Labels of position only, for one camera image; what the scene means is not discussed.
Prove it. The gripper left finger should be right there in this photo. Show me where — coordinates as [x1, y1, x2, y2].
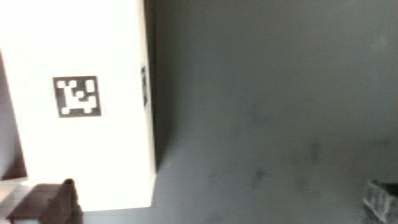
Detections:
[6, 179, 84, 224]

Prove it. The small white tagged block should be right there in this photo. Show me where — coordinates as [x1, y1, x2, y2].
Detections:
[0, 0, 157, 211]

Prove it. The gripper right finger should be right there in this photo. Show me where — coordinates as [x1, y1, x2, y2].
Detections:
[359, 180, 398, 224]

